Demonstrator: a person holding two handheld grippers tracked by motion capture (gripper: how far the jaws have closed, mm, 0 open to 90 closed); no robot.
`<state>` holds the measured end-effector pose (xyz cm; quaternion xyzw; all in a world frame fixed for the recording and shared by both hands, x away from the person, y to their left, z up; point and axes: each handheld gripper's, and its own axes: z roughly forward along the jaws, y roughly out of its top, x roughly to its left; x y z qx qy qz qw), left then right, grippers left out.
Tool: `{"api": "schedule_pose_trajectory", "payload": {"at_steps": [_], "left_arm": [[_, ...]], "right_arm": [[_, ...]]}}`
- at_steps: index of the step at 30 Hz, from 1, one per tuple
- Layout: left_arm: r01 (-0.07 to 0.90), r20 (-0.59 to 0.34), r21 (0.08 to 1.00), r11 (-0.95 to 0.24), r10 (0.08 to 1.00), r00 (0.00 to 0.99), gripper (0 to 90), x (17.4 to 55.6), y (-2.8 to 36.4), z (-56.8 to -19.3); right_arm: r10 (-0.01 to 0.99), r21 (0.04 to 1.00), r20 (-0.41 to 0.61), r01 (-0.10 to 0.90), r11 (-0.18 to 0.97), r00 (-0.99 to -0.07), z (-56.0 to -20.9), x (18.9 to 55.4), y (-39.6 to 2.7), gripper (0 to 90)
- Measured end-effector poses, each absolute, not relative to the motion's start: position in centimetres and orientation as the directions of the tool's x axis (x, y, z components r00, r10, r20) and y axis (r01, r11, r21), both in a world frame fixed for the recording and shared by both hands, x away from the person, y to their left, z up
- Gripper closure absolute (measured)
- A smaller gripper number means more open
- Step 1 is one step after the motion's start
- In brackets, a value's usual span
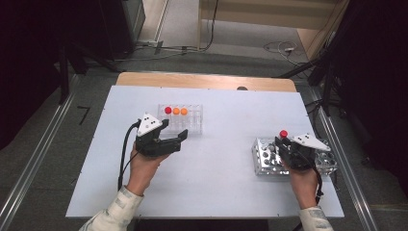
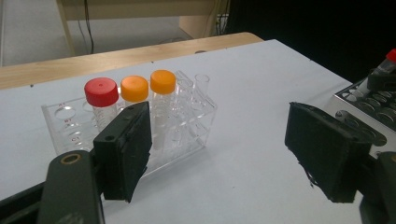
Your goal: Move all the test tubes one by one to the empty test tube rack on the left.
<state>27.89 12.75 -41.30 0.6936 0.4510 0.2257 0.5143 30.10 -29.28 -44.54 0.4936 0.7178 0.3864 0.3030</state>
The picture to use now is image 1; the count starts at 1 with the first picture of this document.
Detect left hand-held gripper black cable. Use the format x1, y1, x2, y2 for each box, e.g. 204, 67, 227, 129
116, 118, 142, 192

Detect perforated metal tube rack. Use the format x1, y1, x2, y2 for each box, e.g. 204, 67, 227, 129
251, 137, 340, 177

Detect grey floor cables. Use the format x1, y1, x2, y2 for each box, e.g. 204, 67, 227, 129
115, 39, 200, 63

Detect aluminium floor rail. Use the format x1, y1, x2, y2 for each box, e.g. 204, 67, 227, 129
306, 86, 381, 231
0, 74, 82, 227

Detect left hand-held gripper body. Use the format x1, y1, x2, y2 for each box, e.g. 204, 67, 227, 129
135, 113, 183, 158

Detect hand-held gripper black cable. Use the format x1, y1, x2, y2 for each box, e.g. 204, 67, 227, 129
312, 166, 324, 207
116, 118, 142, 192

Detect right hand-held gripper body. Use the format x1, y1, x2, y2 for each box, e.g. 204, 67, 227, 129
278, 134, 332, 171

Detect white floor cable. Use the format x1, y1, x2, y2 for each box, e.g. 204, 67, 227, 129
263, 40, 310, 67

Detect black tripod stand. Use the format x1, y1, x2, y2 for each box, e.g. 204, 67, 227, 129
278, 53, 342, 117
57, 40, 123, 106

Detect beige wooden furniture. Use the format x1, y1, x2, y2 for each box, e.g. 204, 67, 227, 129
197, 0, 350, 61

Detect white table board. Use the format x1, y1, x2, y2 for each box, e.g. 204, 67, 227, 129
65, 85, 345, 219

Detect person's left hand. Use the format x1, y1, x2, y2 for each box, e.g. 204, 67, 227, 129
126, 143, 171, 197

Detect dark curtain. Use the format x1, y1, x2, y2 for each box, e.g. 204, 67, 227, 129
0, 0, 107, 152
331, 0, 408, 187

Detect person's right hand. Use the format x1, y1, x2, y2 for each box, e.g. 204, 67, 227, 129
282, 160, 320, 210

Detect clear plastic tube rack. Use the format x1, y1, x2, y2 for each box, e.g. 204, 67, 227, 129
156, 103, 204, 136

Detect black hanging cable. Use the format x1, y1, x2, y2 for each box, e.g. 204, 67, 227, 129
196, 0, 220, 52

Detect wooden table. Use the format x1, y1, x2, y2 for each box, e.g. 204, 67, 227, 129
115, 71, 297, 93

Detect dark cabinet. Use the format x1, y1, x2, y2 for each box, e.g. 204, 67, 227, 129
95, 0, 146, 61

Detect right hand-held gripper black cable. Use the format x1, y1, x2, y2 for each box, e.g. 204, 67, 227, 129
312, 166, 324, 207

